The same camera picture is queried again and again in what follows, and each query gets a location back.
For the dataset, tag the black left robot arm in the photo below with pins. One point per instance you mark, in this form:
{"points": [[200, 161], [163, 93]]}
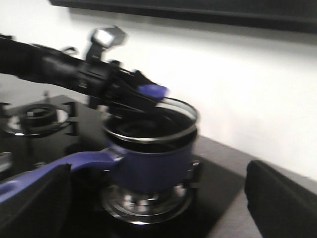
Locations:
{"points": [[42, 64]]}

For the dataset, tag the black range hood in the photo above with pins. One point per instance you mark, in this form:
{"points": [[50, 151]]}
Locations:
{"points": [[286, 15]]}

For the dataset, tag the black metal pot support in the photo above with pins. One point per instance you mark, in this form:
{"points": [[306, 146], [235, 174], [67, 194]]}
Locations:
{"points": [[141, 208]]}

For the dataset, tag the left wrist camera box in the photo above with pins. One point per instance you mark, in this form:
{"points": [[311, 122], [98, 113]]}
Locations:
{"points": [[103, 39]]}

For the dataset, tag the dark blue cooking pot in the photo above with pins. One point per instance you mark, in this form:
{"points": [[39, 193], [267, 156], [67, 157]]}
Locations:
{"points": [[140, 167]]}

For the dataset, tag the glass pot lid blue knob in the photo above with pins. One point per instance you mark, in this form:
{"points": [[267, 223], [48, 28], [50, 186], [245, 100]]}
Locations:
{"points": [[169, 120]]}

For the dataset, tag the black glass gas stove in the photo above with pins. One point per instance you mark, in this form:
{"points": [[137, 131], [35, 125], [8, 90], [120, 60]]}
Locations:
{"points": [[86, 217]]}

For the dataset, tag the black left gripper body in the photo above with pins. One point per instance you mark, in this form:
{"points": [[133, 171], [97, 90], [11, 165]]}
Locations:
{"points": [[95, 77]]}

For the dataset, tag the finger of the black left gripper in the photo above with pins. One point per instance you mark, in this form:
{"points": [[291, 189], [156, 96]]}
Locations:
{"points": [[127, 104], [131, 82]]}

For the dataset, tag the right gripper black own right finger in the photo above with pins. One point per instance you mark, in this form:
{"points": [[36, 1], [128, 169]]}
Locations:
{"points": [[279, 207]]}

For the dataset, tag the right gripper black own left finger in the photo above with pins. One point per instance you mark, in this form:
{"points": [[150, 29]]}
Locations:
{"points": [[39, 210]]}

